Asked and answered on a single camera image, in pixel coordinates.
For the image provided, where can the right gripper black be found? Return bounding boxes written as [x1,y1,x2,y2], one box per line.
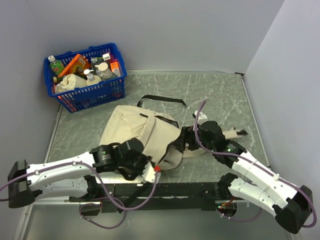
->
[172,125,215,152]

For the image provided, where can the cream canvas backpack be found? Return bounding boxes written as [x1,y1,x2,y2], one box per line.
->
[98,94,248,211]

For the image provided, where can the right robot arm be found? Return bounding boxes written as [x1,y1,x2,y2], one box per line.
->
[177,120,317,234]

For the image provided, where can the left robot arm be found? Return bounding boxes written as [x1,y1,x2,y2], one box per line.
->
[7,138,160,209]

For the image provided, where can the grey pump bottle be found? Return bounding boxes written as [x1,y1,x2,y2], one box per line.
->
[97,62,118,81]

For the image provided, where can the cream lotion bottle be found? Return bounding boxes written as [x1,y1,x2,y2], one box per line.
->
[83,69,102,86]

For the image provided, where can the pink orange carton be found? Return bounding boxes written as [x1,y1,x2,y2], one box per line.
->
[109,55,121,77]

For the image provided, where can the beige cloth pouch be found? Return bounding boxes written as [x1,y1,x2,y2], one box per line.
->
[55,74,88,94]

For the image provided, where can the black product box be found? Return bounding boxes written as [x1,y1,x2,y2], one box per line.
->
[90,57,104,70]

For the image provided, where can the orange snack box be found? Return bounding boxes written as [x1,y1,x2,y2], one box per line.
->
[58,53,91,77]

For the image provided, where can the green soda bottle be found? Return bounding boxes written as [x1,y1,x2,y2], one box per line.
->
[48,55,65,76]

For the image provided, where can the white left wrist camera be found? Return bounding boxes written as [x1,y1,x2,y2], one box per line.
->
[141,162,161,183]

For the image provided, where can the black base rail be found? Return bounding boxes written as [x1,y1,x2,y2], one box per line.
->
[68,182,248,213]

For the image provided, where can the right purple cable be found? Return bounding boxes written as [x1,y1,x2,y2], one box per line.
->
[193,99,317,228]

